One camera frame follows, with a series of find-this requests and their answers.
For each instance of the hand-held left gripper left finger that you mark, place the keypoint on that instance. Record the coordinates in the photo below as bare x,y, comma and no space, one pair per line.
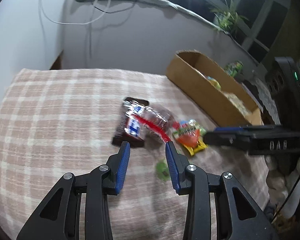
122,170

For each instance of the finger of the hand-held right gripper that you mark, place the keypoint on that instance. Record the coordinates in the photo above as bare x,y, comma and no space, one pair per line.
230,129
225,138

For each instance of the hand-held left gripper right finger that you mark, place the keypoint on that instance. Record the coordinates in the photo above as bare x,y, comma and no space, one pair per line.
172,170

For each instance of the large beige snack packet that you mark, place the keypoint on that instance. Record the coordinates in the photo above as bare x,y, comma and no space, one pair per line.
236,102

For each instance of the orange-yellow snack packet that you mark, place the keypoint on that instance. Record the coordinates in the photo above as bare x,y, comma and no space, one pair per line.
188,136

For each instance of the green-yellow candy packet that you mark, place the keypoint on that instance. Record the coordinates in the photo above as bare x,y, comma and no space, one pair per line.
213,83

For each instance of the cardboard box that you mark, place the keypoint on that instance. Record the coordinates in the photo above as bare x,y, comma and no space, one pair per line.
197,87

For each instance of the clear red-edged snack packet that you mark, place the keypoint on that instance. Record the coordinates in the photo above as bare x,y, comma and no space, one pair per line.
157,116

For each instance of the person's right hand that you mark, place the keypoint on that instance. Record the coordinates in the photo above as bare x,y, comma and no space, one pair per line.
275,182

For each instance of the small green candy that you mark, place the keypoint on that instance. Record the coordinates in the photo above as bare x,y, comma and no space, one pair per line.
161,168

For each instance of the white lace cloth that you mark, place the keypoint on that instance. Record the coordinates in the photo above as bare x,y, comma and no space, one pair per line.
265,97

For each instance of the dark blue-label chocolate bar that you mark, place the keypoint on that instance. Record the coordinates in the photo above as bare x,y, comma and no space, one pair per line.
130,127

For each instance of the green printed bag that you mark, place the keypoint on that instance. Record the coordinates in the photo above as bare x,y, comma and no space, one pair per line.
235,68

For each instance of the pink plaid tablecloth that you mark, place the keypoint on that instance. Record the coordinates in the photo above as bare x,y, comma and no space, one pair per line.
52,117

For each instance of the white-framed window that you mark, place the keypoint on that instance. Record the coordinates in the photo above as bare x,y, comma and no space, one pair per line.
260,17

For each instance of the potted spider plant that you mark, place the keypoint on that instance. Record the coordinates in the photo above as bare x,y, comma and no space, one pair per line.
227,20

